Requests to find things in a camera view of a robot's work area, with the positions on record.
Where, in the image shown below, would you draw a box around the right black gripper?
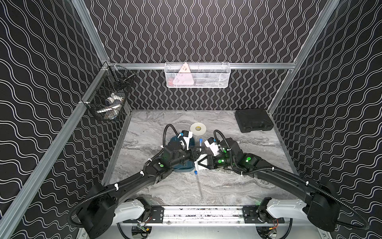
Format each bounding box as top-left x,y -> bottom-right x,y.
196,153 -> 236,170

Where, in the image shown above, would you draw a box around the white wipe cloth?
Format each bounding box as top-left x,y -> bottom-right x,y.
195,154 -> 208,171

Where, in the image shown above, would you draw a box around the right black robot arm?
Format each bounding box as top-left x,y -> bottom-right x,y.
192,138 -> 370,232

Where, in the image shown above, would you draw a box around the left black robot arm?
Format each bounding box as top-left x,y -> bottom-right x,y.
67,141 -> 203,239

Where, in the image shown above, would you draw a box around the teal plastic tray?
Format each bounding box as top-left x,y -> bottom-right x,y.
170,136 -> 195,172

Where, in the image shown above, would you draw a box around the white tape roll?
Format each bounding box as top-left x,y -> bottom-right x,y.
190,122 -> 207,136

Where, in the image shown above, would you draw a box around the black plastic case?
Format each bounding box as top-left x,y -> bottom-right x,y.
235,109 -> 274,133

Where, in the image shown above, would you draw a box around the pink triangular card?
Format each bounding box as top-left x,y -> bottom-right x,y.
173,63 -> 195,87

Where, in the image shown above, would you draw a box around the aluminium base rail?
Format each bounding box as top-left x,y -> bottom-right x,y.
86,205 -> 323,225

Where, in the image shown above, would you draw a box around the clear wire basket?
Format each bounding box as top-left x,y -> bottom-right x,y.
164,62 -> 231,88

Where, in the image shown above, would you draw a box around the black wire basket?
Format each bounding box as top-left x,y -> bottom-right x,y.
85,66 -> 137,121

